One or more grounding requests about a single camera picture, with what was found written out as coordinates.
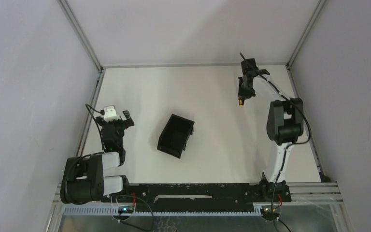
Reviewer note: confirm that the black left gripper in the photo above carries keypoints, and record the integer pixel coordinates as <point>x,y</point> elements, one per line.
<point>113,123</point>

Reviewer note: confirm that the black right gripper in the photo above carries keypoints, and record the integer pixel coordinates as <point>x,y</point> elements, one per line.
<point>240,91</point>

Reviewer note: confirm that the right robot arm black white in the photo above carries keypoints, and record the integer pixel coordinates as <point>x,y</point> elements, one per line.
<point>284,126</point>

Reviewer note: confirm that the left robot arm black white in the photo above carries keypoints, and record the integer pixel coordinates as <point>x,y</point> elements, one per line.
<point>84,178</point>

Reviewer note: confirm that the black plastic bin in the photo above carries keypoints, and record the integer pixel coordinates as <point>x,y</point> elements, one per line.
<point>175,135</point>

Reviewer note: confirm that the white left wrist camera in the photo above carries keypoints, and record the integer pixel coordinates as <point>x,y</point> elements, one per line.
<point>110,113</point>

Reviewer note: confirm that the aluminium frame back rail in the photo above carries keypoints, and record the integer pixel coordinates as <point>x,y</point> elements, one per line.
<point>171,65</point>

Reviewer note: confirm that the aluminium frame right floor rail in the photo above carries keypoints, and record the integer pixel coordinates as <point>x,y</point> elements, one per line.
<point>323,177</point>

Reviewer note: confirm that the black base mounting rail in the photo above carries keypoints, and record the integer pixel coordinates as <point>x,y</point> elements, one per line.
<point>203,198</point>

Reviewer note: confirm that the left controller board with wires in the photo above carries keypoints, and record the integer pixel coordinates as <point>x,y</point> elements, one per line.
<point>124,212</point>

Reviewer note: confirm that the controller board with wires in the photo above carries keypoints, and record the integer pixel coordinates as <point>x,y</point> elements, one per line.
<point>124,212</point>
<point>273,213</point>

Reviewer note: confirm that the right controller board with wires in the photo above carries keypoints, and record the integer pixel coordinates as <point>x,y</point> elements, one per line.
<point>273,213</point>

